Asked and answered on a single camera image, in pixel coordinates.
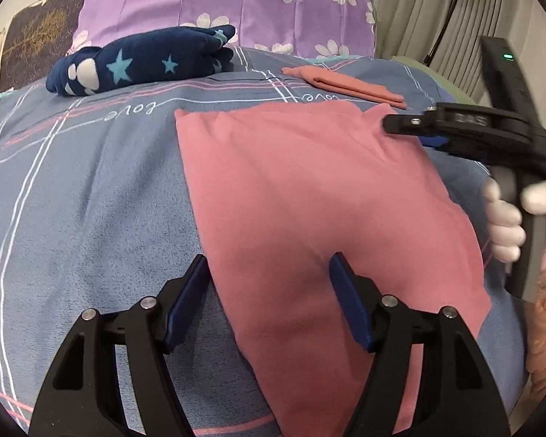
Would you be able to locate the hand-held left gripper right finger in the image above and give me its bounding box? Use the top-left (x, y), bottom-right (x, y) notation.
top-left (328, 252), bottom-right (513, 437)

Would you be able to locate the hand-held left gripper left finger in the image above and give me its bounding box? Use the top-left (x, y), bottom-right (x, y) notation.
top-left (27, 254), bottom-right (210, 437)

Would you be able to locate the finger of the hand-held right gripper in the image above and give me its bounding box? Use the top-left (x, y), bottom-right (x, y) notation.
top-left (420, 134), bottom-right (456, 153)
top-left (382, 107), bottom-right (443, 136)

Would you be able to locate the pink long-sleeve shirt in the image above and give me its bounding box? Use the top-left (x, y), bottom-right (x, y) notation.
top-left (174, 100), bottom-right (493, 437)

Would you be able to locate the person's right hand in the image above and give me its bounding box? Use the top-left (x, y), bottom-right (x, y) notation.
top-left (483, 177), bottom-right (546, 264)

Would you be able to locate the green pillow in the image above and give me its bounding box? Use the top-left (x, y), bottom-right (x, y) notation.
top-left (391, 55), bottom-right (483, 105)

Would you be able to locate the salmon folded cloth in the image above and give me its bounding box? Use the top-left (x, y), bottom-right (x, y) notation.
top-left (281, 64), bottom-right (408, 110)

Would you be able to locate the white curtain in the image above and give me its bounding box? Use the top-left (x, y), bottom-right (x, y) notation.
top-left (373, 0), bottom-right (546, 114)

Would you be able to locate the purple floral pillow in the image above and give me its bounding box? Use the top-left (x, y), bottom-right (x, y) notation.
top-left (68, 0), bottom-right (377, 58)

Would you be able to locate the navy star print folded garment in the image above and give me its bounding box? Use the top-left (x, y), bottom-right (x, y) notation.
top-left (45, 25), bottom-right (236, 97)

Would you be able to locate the dark tree print cushion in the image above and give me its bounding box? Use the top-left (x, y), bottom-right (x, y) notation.
top-left (0, 0), bottom-right (89, 89)

